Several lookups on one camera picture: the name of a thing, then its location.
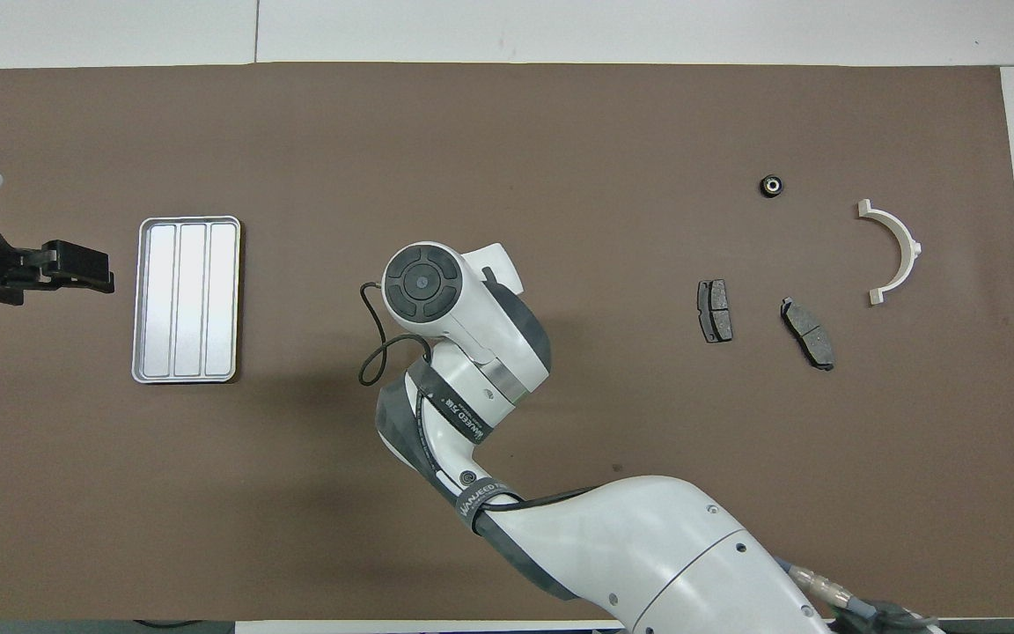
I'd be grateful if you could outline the silver metal tray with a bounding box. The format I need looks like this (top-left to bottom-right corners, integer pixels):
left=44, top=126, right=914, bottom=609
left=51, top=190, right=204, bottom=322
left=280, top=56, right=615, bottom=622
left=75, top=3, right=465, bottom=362
left=130, top=216, right=242, bottom=385

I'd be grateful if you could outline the brown table mat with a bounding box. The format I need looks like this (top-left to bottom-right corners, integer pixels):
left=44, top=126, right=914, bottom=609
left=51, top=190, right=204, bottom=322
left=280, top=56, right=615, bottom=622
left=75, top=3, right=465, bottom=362
left=0, top=62, right=1014, bottom=622

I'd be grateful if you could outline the short dark grey brake pad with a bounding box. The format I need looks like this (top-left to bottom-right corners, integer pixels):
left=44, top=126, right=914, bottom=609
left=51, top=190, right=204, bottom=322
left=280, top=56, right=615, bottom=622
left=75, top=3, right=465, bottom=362
left=696, top=279, right=734, bottom=344

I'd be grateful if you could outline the long dark grey brake pad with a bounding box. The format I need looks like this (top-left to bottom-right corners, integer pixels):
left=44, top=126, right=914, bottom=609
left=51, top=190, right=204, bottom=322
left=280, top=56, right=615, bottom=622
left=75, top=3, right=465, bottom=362
left=780, top=297, right=836, bottom=372

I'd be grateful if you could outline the white semicircular bracket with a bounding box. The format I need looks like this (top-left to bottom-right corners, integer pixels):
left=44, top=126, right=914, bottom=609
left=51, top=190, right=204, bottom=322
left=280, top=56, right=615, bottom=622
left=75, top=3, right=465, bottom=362
left=856, top=199, right=922, bottom=306

